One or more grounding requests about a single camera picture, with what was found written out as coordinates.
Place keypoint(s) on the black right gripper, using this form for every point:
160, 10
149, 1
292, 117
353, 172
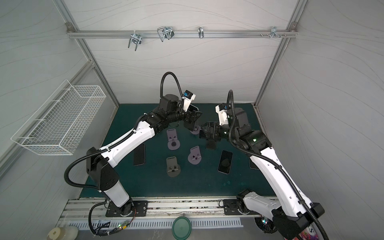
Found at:
212, 132

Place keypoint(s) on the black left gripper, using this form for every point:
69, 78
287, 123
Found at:
190, 118

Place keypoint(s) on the phone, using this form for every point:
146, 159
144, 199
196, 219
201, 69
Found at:
252, 165
139, 157
225, 162
194, 113

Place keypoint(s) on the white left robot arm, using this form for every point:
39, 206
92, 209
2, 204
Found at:
101, 163

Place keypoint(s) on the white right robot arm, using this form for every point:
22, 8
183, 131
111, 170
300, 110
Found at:
292, 212

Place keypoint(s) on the black horizontal phone stand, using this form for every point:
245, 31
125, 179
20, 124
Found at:
211, 144

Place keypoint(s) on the grey phone stand right back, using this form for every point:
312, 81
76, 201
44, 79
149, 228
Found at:
196, 130

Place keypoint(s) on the grey phone stand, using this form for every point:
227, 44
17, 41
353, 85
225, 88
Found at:
195, 156
173, 168
173, 141
196, 130

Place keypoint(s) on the grey phone stand middle back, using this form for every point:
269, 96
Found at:
173, 141

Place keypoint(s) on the grey phone stand right front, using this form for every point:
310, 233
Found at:
195, 156

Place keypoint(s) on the grey phone stand left front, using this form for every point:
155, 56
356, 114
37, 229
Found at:
173, 168

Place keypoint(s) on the metal clamp middle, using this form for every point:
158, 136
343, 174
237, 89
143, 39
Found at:
165, 32

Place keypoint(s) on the metal clamp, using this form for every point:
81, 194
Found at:
135, 40
165, 32

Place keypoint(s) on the metal clamp left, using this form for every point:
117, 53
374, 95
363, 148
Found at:
135, 40

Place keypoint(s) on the green round lid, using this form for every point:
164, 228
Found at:
181, 228

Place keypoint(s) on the black round fan floor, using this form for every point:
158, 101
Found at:
265, 225

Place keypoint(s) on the purple candy bag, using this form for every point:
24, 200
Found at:
309, 234

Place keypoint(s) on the white round object floor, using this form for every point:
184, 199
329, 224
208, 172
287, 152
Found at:
63, 233

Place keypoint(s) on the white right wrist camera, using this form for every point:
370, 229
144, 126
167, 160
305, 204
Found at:
221, 110

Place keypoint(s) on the metal bracket right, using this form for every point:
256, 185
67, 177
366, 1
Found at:
273, 34

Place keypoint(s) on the aluminium overhead rail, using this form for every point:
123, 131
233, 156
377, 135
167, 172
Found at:
179, 34

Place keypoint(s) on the white wire basket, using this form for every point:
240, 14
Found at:
59, 124

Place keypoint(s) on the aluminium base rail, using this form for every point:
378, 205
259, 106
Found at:
156, 213

